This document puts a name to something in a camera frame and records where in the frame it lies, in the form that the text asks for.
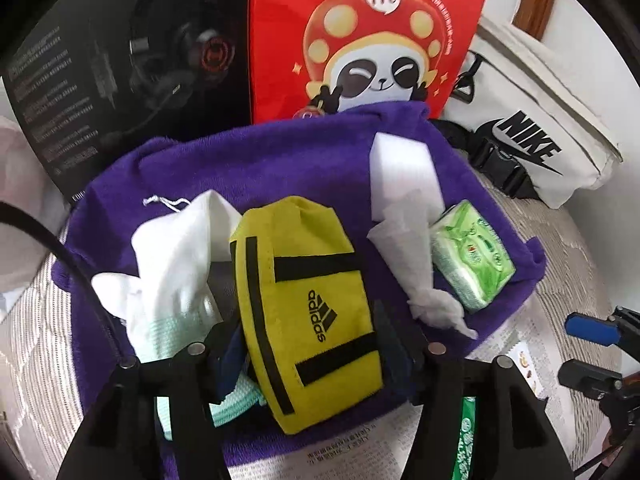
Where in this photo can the white sponge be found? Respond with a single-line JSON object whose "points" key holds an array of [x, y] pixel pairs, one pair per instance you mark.
{"points": [[400, 170]]}

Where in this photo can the wooden door frame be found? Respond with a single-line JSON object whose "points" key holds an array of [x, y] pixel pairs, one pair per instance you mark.
{"points": [[537, 0]]}

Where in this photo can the green tissue pack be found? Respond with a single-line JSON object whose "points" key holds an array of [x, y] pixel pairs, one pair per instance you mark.
{"points": [[470, 255]]}

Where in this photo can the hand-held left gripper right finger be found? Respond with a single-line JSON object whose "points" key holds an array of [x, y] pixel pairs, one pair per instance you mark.
{"points": [[400, 360]]}

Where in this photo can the purple towel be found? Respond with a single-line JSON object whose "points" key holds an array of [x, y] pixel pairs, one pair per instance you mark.
{"points": [[310, 160]]}

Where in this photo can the white waist bag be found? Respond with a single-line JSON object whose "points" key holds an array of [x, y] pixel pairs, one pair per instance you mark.
{"points": [[550, 100]]}

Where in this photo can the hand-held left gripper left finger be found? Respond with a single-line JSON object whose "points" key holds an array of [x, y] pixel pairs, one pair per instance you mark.
{"points": [[227, 365]]}

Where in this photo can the yellow mini duffel bag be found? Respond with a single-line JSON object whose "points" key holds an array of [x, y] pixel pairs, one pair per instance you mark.
{"points": [[300, 270]]}

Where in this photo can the black headset box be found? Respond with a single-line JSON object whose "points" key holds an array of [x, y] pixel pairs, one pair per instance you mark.
{"points": [[100, 60]]}

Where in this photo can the green stick packet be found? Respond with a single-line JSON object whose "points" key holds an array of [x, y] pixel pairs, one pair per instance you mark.
{"points": [[465, 445]]}

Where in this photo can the red paper bag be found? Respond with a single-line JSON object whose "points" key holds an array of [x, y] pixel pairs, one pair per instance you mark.
{"points": [[290, 35]]}

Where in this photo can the orange print snack packet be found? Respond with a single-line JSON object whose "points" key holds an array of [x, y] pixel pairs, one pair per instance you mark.
{"points": [[525, 365]]}

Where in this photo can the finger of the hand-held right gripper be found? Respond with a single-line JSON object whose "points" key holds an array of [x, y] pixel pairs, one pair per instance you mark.
{"points": [[585, 377], [590, 328]]}

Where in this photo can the newspaper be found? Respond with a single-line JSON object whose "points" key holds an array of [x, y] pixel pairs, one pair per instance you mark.
{"points": [[350, 460]]}

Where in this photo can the white tissue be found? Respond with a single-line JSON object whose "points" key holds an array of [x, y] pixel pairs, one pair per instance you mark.
{"points": [[410, 260]]}

